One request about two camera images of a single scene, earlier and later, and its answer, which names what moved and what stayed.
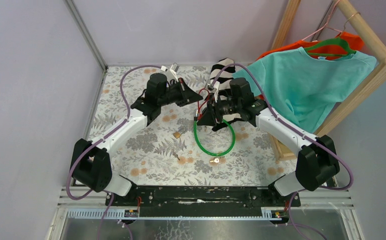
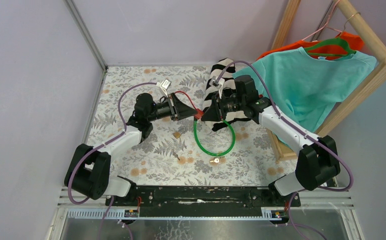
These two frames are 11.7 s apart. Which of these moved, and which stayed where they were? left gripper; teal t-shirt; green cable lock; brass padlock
Moved: left gripper
Stayed: green cable lock; teal t-shirt; brass padlock
